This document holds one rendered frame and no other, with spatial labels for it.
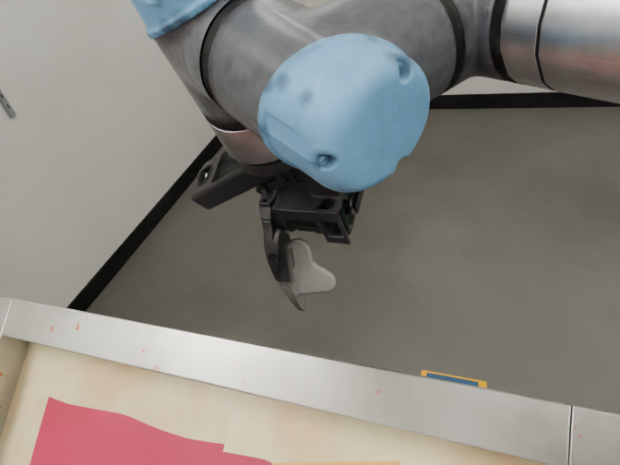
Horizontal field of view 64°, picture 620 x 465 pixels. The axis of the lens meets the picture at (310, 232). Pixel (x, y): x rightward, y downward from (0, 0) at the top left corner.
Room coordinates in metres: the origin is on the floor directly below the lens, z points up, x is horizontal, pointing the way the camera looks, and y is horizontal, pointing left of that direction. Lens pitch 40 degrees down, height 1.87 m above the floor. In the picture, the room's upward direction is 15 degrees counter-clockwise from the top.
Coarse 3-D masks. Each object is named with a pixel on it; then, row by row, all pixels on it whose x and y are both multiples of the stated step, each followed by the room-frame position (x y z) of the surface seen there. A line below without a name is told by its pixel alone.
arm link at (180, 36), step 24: (144, 0) 0.30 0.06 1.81; (168, 0) 0.30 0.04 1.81; (192, 0) 0.29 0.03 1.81; (216, 0) 0.30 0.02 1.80; (168, 24) 0.30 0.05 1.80; (192, 24) 0.30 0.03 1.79; (168, 48) 0.31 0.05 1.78; (192, 48) 0.29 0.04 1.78; (192, 72) 0.29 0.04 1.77; (192, 96) 0.34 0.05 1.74; (216, 120) 0.33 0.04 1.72
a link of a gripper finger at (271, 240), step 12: (264, 228) 0.36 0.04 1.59; (276, 228) 0.36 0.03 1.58; (264, 240) 0.36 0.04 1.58; (276, 240) 0.35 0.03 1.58; (288, 240) 0.37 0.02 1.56; (276, 252) 0.35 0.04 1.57; (276, 264) 0.35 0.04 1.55; (288, 264) 0.36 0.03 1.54; (276, 276) 0.36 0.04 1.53; (288, 276) 0.35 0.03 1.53
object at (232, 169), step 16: (224, 160) 0.42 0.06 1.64; (208, 176) 0.42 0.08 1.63; (224, 176) 0.39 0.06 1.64; (240, 176) 0.37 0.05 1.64; (256, 176) 0.37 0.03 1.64; (272, 176) 0.36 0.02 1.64; (208, 192) 0.40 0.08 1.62; (224, 192) 0.39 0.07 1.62; (240, 192) 0.38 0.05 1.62; (208, 208) 0.42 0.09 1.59
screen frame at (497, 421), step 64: (0, 320) 0.38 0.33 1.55; (64, 320) 0.35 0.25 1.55; (128, 320) 0.32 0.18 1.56; (0, 384) 0.34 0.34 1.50; (256, 384) 0.23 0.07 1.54; (320, 384) 0.21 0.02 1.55; (384, 384) 0.20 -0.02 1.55; (448, 384) 0.18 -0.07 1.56; (512, 448) 0.14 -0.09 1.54; (576, 448) 0.13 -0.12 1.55
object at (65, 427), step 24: (48, 408) 0.32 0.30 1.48; (72, 408) 0.31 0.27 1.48; (48, 432) 0.30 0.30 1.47; (72, 432) 0.29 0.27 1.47; (96, 432) 0.28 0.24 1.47; (120, 432) 0.27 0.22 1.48; (144, 432) 0.26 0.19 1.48; (168, 432) 0.25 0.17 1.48; (48, 456) 0.28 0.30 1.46; (72, 456) 0.27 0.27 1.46; (96, 456) 0.26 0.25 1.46; (120, 456) 0.25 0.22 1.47; (144, 456) 0.24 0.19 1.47; (168, 456) 0.23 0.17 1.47; (192, 456) 0.23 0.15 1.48; (216, 456) 0.22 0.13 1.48
